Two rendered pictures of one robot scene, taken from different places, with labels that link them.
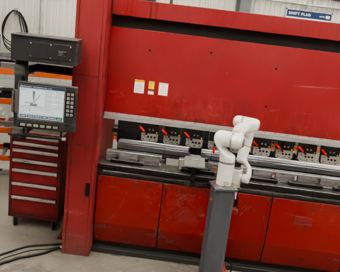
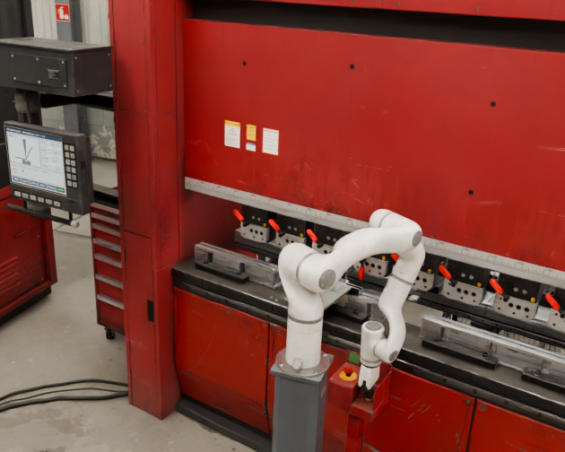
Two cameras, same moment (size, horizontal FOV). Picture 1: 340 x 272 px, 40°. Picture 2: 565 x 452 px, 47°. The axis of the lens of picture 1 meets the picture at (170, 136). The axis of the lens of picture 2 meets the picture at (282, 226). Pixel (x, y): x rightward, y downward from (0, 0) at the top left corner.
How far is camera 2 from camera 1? 2.13 m
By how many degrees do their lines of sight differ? 30
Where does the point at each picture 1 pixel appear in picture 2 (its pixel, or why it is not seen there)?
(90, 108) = (143, 170)
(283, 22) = not seen: outside the picture
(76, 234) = (144, 380)
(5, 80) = not seen: hidden behind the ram
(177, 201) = not seen: hidden behind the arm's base
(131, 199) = (222, 341)
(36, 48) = (21, 65)
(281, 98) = (507, 175)
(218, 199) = (280, 393)
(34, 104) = (27, 161)
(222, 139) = (285, 265)
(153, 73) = (252, 109)
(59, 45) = (47, 59)
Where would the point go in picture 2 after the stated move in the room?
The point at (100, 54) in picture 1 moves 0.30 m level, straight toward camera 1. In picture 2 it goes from (146, 73) to (105, 82)
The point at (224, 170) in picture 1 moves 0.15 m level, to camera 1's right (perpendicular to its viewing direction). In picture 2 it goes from (291, 333) to (331, 346)
